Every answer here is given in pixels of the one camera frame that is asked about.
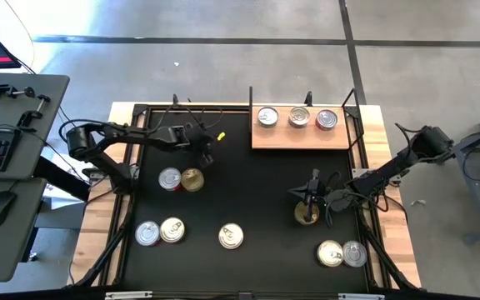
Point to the white metal bracket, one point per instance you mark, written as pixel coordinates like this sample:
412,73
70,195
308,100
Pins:
361,296
127,295

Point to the yellow tag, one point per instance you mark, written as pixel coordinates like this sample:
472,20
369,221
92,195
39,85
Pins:
221,135

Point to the black metal shelf frame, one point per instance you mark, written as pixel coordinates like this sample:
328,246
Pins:
250,108

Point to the red seafood can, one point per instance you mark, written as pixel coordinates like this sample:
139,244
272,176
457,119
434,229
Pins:
355,253
147,233
326,118
169,179

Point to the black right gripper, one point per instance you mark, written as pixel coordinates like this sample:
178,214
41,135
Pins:
321,196

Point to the silver-lidded green seafood can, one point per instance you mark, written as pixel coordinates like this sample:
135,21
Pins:
267,116

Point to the black desk clamp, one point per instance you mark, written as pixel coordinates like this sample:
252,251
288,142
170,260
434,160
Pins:
31,114
2,89

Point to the black table mat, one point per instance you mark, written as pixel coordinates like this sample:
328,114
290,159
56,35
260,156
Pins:
265,258

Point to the blue Wild Planet salmon can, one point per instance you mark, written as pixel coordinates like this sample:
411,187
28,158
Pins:
172,229
330,253
299,116
231,236

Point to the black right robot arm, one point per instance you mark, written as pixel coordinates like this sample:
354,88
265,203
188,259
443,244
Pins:
390,168

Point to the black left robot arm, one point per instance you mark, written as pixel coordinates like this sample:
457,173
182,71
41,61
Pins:
119,131

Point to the gold-lidded green seafood can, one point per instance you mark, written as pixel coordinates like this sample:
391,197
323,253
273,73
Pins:
193,179
299,216

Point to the grey desk top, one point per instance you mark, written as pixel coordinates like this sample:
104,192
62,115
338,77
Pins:
11,250
36,146

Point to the wooden shelf board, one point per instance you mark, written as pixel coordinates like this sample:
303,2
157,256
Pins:
302,139

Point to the grey floor scrap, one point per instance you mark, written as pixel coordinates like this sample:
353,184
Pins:
418,202

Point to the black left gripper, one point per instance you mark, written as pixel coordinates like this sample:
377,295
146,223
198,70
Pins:
200,139

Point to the black metal table frame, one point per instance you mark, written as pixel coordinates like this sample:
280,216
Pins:
140,109

